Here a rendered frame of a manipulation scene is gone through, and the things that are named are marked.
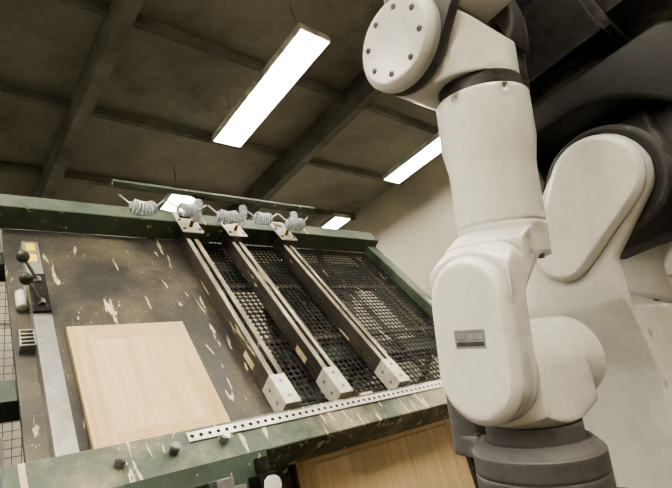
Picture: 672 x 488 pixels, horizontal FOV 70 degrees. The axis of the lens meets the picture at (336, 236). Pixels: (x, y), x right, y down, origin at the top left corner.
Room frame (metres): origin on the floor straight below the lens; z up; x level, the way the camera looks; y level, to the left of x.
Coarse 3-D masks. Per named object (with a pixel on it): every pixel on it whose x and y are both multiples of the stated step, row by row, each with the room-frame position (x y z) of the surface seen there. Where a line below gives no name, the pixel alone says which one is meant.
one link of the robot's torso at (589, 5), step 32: (544, 0) 0.37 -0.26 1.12; (576, 0) 0.36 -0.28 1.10; (608, 0) 0.36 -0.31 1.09; (640, 0) 0.36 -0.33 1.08; (544, 32) 0.38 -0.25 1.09; (576, 32) 0.38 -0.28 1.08; (608, 32) 0.38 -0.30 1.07; (640, 32) 0.41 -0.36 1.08; (544, 64) 0.41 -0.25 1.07; (576, 64) 0.42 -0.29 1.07
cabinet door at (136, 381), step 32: (96, 352) 1.39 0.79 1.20; (128, 352) 1.45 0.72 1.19; (160, 352) 1.51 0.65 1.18; (192, 352) 1.58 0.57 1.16; (96, 384) 1.32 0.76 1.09; (128, 384) 1.38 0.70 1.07; (160, 384) 1.43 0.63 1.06; (192, 384) 1.49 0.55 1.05; (96, 416) 1.27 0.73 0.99; (128, 416) 1.32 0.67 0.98; (160, 416) 1.37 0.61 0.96; (192, 416) 1.42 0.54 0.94; (224, 416) 1.47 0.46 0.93
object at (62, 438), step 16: (32, 320) 1.34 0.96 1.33; (48, 320) 1.34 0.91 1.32; (48, 336) 1.31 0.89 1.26; (48, 352) 1.28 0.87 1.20; (48, 368) 1.25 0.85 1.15; (48, 384) 1.22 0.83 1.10; (64, 384) 1.25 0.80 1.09; (48, 400) 1.20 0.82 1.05; (64, 400) 1.22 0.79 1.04; (48, 416) 1.18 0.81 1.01; (64, 416) 1.20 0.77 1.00; (48, 432) 1.18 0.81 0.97; (64, 432) 1.17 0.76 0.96; (64, 448) 1.15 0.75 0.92
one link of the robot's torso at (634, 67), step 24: (624, 48) 0.38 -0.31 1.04; (648, 48) 0.36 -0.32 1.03; (600, 72) 0.39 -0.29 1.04; (624, 72) 0.38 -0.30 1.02; (648, 72) 0.37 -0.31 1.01; (552, 96) 0.43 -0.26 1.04; (576, 96) 0.41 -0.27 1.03; (600, 96) 0.40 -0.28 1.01; (624, 96) 0.39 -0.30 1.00; (648, 96) 0.38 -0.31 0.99; (552, 120) 0.43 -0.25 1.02; (576, 120) 0.48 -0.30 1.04; (600, 120) 0.49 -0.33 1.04; (552, 144) 0.52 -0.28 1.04
